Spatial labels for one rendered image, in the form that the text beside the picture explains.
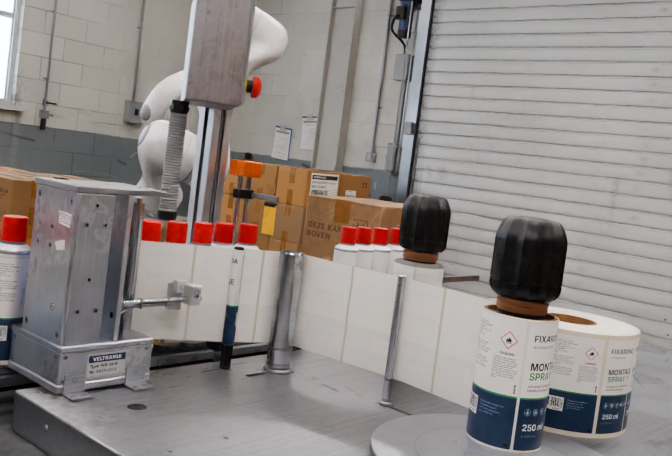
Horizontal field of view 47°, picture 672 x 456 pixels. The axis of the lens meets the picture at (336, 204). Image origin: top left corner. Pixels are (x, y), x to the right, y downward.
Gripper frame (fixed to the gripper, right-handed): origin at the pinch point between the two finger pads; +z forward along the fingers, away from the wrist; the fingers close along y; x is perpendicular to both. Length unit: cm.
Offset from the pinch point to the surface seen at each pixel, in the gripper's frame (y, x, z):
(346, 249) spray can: 27, -87, 14
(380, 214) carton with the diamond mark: 46, -55, 6
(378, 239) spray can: 36, -81, 12
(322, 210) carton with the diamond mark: 35, -41, 5
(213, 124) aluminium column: -1, -93, -10
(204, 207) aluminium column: -2, -91, 5
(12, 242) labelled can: -32, -125, 11
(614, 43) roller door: 316, 218, -113
